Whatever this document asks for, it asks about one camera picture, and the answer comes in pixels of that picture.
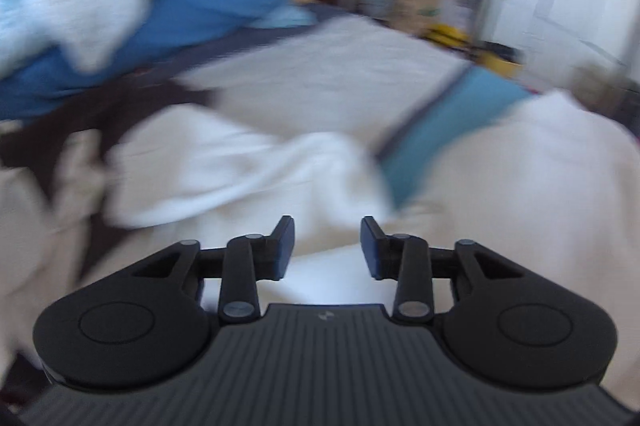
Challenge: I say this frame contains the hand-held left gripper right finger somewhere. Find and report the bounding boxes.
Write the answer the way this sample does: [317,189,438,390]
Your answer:
[360,215,525,325]

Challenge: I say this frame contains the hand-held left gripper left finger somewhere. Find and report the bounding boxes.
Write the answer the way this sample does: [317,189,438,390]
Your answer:
[131,215,296,325]

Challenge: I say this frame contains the white garment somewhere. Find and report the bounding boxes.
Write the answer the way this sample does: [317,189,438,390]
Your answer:
[106,105,397,233]

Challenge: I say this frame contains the teal cloth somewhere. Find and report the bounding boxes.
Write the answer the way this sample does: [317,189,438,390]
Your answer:
[375,66,537,209]

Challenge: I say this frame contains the cream bed sheet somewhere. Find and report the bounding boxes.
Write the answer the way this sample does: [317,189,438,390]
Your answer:
[0,13,640,407]

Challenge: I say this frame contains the yellow object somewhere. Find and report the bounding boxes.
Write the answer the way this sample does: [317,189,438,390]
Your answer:
[425,23,524,78]

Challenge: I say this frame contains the blue blanket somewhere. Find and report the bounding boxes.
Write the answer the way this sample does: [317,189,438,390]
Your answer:
[0,0,307,123]

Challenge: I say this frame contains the dark brown cloth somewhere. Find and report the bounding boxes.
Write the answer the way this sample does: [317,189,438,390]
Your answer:
[0,81,217,279]

